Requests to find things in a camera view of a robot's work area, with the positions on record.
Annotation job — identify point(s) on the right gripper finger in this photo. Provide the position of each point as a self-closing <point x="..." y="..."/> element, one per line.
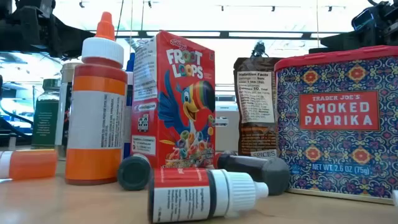
<point x="342" y="43"/>

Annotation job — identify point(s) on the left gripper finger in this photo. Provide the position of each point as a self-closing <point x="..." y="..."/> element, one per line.
<point x="77" y="39"/>

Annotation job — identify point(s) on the large blue food colouring bottle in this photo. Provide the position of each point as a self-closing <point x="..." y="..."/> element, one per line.
<point x="129" y="99"/>

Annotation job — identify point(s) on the smoked paprika tin red lid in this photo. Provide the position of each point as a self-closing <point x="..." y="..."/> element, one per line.
<point x="339" y="140"/>

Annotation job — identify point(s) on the brown spice pouch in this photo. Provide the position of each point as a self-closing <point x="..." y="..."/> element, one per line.
<point x="256" y="99"/>

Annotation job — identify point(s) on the red Froot Loops cereal box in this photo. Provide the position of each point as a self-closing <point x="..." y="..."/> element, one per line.
<point x="174" y="93"/>

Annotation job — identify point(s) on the small orange dropper bottle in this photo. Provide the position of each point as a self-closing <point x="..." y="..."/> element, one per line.
<point x="34" y="164"/>

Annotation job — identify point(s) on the small dark green dropper bottle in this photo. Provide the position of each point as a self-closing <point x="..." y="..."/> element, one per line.
<point x="133" y="172"/>

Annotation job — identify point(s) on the dark tube with red cap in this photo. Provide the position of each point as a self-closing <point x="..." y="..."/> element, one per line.
<point x="264" y="171"/>

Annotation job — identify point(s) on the small red-label dropper bottle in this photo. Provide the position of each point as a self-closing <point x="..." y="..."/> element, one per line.
<point x="186" y="196"/>

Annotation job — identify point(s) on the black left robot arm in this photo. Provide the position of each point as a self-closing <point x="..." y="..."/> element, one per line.
<point x="9" y="18"/>

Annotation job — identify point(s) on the white cabinet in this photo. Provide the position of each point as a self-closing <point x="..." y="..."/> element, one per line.
<point x="227" y="133"/>

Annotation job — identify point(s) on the black ceiling camera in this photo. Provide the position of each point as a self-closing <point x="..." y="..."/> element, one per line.
<point x="258" y="49"/>

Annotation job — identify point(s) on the black overhead frame beam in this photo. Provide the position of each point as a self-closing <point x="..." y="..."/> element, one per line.
<point x="224" y="34"/>

